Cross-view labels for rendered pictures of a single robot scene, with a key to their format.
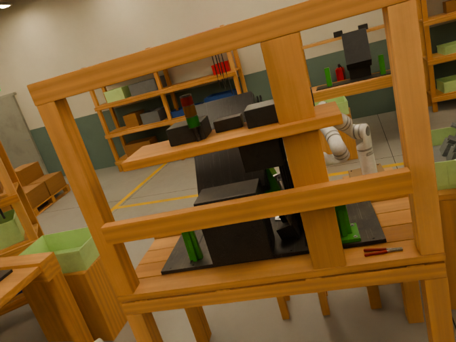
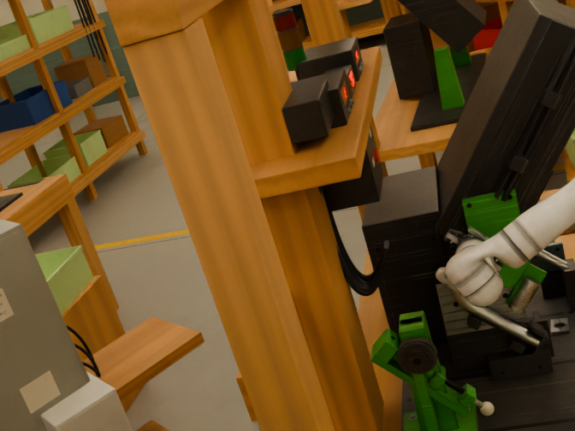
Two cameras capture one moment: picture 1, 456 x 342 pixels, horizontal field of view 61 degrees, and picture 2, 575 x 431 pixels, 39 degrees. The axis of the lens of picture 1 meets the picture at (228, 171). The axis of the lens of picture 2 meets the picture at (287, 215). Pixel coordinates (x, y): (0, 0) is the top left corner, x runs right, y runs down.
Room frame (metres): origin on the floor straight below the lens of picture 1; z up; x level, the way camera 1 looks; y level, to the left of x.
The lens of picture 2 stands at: (1.47, -1.83, 1.96)
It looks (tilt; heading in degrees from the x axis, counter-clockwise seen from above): 20 degrees down; 90
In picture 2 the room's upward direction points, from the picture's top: 17 degrees counter-clockwise
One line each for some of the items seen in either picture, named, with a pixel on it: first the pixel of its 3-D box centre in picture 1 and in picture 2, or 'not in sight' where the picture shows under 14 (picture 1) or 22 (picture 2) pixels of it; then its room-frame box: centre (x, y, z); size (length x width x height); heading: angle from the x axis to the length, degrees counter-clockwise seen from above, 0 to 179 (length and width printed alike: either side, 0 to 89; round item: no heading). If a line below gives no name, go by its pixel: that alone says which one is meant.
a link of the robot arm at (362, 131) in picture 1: (362, 137); not in sight; (2.24, -0.84, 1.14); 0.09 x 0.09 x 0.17; 43
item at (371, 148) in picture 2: (261, 148); (346, 160); (1.61, -0.17, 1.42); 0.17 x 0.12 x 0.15; 75
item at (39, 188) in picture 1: (28, 188); not in sight; (7.20, 3.69, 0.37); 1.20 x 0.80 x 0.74; 168
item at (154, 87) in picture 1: (170, 104); not in sight; (7.72, 0.72, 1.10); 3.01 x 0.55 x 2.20; 70
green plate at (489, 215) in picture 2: (271, 180); (496, 234); (1.89, -0.20, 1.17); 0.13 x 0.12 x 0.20; 75
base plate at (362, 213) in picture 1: (268, 235); (489, 329); (1.84, -0.11, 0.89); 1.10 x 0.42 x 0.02; 75
